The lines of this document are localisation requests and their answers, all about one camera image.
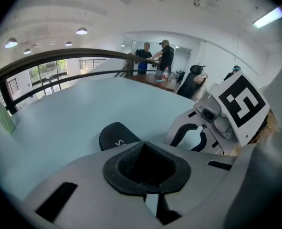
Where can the black metal railing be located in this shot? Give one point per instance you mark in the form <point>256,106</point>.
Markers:
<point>83,52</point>

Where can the dome pendant lamp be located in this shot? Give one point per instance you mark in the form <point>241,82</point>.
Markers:
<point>68,44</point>
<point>11,43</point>
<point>81,31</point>
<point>27,51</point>

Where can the beige cloth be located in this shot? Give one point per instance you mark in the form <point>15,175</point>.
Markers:
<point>200,87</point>

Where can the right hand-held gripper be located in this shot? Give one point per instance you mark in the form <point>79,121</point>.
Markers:
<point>243,104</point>

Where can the red label plastic bottle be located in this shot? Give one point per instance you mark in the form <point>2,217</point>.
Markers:
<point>166,74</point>

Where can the black high-back office chair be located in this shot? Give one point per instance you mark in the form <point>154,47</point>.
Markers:
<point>189,85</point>

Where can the brown wooden table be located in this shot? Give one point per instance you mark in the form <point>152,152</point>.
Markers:
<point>152,81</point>

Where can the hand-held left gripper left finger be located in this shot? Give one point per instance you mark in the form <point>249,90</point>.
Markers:
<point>88,175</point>

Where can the fluorescent tube ceiling light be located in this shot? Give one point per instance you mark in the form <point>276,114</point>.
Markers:
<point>268,18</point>

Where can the black glasses case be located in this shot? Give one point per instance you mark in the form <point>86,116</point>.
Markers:
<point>114,135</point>

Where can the light blue pen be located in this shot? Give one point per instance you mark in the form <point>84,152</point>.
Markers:
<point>159,80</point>

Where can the pale green vase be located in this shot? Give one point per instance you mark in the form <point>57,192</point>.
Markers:
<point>4,118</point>

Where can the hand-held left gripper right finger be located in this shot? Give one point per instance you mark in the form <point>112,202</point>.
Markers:
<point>202,175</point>

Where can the large glass window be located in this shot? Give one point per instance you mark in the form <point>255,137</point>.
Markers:
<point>47,68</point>

